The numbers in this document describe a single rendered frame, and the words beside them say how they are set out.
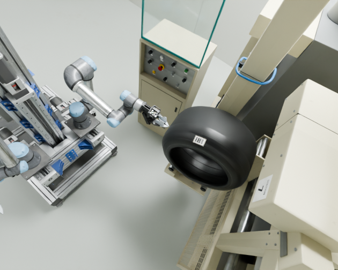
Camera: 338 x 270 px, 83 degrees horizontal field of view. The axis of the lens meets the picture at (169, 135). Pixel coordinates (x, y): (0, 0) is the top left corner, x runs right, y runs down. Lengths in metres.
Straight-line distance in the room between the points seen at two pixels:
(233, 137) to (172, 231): 1.51
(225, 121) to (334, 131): 0.46
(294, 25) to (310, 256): 0.78
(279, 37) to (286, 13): 0.09
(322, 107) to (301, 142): 0.22
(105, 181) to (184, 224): 1.01
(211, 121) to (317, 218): 0.62
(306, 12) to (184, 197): 2.00
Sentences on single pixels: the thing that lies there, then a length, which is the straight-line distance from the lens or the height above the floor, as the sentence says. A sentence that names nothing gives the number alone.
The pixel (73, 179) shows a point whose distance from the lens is 2.24.
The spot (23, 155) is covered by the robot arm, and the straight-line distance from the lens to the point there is 1.69.
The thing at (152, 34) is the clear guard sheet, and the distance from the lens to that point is 1.70.
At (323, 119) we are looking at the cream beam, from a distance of 0.93.
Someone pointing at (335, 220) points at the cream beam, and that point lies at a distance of 0.75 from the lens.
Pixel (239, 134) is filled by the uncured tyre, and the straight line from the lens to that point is 1.10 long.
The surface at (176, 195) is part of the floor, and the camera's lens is 2.38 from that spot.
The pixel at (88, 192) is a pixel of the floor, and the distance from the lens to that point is 2.40.
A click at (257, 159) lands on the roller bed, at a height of 1.16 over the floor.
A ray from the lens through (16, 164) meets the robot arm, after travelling 1.56.
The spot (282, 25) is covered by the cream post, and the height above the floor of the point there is 1.91.
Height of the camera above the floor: 2.29
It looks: 60 degrees down
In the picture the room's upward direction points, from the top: 18 degrees clockwise
